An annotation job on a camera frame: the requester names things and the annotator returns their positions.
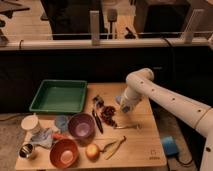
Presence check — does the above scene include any orange bowl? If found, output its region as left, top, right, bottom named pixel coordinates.
left=49, top=139, right=79, bottom=169

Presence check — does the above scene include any small metal cup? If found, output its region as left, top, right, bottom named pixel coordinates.
left=19, top=144, right=36, bottom=159

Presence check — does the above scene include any white cup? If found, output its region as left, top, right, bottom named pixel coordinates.
left=21, top=115, right=41, bottom=134

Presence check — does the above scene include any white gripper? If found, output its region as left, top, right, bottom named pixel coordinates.
left=115, top=95, right=138, bottom=113

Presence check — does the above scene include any white rail barrier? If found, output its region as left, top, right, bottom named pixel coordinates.
left=1, top=12, right=213, bottom=50

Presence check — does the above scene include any wooden table board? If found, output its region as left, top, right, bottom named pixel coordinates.
left=14, top=82, right=168, bottom=171

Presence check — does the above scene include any black handled utensil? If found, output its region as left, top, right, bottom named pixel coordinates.
left=92, top=95, right=103, bottom=132

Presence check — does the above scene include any light blue cloth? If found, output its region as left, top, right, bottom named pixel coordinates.
left=30, top=128, right=53, bottom=149

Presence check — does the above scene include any green plastic tray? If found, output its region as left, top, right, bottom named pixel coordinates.
left=29, top=79, right=87, bottom=114

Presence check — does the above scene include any purple bowl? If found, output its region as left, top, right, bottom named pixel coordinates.
left=68, top=113, right=95, bottom=139

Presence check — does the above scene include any blue box on floor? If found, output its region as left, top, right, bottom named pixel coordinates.
left=161, top=136, right=179, bottom=156

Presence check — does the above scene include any orange carrot toy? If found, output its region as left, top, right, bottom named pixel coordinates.
left=52, top=133, right=68, bottom=140

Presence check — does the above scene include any yellow apple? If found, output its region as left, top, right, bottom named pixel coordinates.
left=85, top=143, right=100, bottom=160

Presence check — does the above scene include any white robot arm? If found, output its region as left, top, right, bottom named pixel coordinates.
left=118, top=68, right=213, bottom=171

